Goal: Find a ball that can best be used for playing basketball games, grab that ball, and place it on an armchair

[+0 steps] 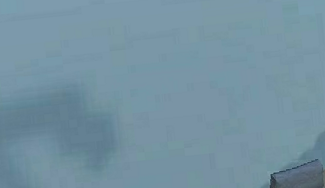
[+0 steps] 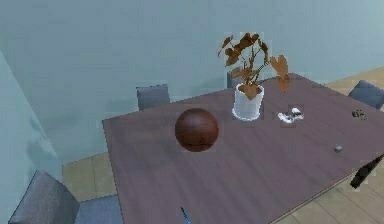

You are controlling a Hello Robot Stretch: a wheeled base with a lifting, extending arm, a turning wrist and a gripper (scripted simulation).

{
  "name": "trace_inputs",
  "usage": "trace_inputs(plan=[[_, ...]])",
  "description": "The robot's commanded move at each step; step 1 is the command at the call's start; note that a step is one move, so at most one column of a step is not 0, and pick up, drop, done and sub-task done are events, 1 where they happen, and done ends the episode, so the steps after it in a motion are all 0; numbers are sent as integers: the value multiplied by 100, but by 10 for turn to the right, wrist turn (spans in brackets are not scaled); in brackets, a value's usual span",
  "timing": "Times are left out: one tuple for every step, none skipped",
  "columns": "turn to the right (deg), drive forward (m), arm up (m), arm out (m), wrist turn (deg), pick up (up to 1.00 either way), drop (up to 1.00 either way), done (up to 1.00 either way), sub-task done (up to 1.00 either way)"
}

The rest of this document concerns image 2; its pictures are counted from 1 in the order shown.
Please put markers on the small grey cube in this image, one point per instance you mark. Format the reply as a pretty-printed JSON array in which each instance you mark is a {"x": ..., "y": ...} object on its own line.
[{"x": 338, "y": 149}]

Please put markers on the brown basketball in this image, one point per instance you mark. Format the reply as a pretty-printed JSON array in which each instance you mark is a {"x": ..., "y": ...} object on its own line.
[{"x": 196, "y": 130}]

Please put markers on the grey-blue chair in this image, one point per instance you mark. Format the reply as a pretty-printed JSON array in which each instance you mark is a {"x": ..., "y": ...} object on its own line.
[
  {"x": 366, "y": 93},
  {"x": 46, "y": 200},
  {"x": 231, "y": 82},
  {"x": 153, "y": 96}
]

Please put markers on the small dark object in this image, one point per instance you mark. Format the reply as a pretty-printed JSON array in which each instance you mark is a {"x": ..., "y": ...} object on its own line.
[{"x": 358, "y": 114}]

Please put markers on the brown plant in white pot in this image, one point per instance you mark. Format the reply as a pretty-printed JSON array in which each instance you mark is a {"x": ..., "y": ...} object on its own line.
[{"x": 247, "y": 104}]

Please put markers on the purple-brown wooden table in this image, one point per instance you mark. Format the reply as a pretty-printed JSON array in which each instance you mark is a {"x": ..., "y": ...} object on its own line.
[{"x": 253, "y": 166}]

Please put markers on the blue pen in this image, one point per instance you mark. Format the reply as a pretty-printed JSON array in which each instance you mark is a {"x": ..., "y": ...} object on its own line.
[{"x": 185, "y": 216}]

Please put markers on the small white object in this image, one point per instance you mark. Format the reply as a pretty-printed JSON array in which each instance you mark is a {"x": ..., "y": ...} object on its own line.
[{"x": 290, "y": 116}]

